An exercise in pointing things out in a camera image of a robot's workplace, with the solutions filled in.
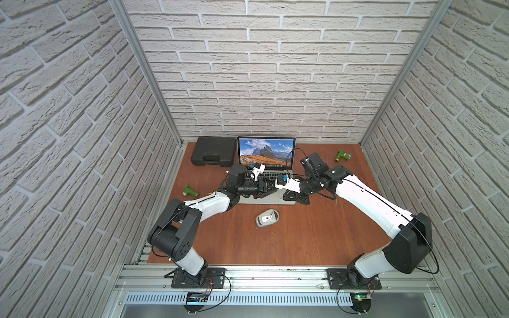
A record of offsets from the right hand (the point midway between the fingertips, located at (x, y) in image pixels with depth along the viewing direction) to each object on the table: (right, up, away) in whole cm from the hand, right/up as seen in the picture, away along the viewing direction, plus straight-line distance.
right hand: (289, 193), depth 78 cm
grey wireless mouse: (-9, -12, +7) cm, 17 cm away
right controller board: (+25, -38, -9) cm, 46 cm away
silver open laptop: (-3, +17, +22) cm, 28 cm away
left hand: (-3, +3, 0) cm, 4 cm away
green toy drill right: (+35, +18, +34) cm, 52 cm away
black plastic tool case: (-38, +19, +33) cm, 54 cm away
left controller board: (-36, -39, -7) cm, 54 cm away
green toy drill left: (-48, -2, +18) cm, 52 cm away
